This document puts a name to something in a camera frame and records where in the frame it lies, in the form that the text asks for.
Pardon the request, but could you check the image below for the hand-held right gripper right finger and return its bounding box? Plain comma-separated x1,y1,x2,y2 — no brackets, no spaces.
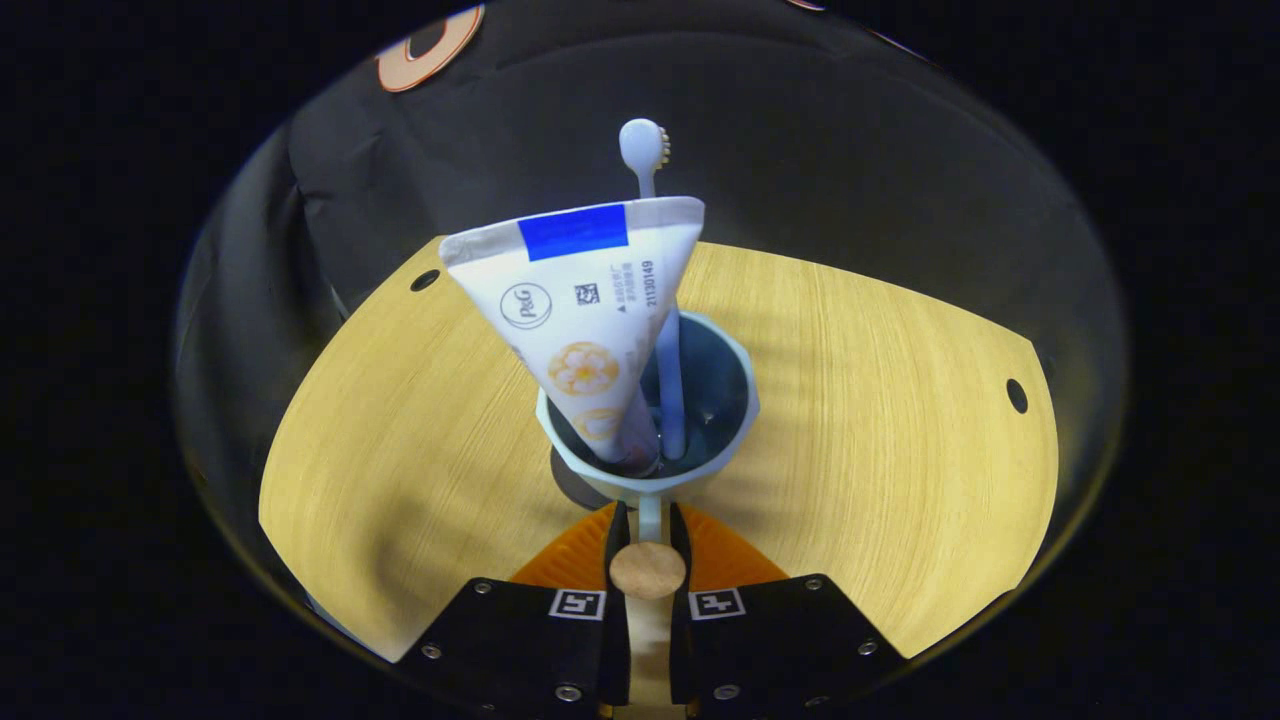
668,502,908,713

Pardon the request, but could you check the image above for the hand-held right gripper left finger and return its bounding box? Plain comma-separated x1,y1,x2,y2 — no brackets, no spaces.
394,500,633,719

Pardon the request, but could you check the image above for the pale blue cup wooden handle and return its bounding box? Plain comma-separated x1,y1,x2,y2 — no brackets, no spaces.
534,309,762,720

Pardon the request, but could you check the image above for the white toothpaste tube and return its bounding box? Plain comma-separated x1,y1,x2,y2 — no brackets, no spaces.
437,195,707,478

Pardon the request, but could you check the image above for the white toothbrush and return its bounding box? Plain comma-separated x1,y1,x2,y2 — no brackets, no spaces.
617,117,692,462

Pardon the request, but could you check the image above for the black backdrop cloth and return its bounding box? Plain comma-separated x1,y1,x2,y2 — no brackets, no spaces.
170,0,1131,641

